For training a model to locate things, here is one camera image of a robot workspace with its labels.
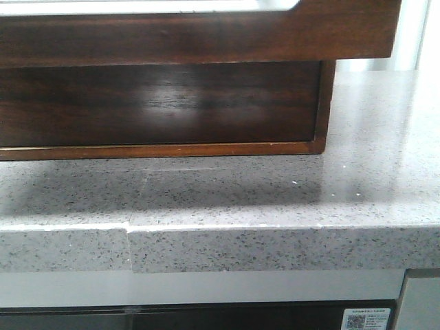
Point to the dark wooden drawer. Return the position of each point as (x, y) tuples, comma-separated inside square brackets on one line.
[(311, 31), (161, 106)]

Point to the dark wooden drawer cabinet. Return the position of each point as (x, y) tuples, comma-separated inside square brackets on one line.
[(324, 110)]

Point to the black appliance under counter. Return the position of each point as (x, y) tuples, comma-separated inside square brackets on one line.
[(234, 315)]

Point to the white QR code label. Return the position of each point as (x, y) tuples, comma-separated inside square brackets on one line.
[(366, 319)]

